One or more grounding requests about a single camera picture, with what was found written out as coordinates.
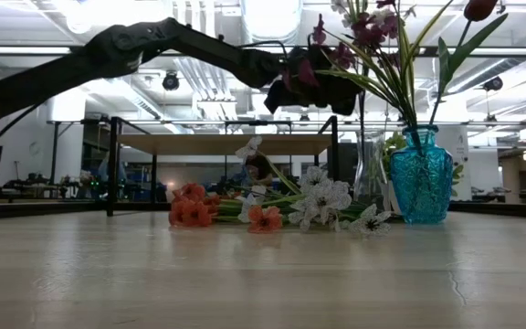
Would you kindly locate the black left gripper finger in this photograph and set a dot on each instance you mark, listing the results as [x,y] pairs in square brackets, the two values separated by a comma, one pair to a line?
[347,98]

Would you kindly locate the purple artificial flower bunch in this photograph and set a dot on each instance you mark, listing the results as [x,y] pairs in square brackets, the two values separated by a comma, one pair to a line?
[368,27]

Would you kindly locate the clear glass vase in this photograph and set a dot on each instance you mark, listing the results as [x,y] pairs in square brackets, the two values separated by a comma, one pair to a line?
[370,173]

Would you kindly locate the white spotted artificial flower bunch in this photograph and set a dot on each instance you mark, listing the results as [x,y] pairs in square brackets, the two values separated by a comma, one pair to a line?
[322,198]

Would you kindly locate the blue glass vase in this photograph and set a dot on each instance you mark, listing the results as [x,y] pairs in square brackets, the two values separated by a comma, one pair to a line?
[422,178]

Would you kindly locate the red artificial tulip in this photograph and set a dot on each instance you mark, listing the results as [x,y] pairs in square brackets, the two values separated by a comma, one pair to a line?
[480,8]

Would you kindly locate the orange artificial flower bunch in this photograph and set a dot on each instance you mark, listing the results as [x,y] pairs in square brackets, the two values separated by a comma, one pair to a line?
[194,212]

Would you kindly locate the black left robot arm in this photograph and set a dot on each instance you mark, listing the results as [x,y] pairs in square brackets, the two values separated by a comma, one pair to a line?
[39,87]

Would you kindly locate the wooden shelf with black legs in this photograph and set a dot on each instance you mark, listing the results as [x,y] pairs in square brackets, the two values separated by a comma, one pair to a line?
[222,144]

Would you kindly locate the green plant in white pot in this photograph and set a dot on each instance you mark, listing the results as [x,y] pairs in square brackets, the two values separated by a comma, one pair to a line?
[393,146]

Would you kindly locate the person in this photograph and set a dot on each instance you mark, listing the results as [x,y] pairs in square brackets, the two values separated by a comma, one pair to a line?
[258,168]

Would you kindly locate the black ceiling spotlight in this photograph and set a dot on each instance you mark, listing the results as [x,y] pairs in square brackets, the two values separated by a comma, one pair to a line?
[493,83]
[170,81]

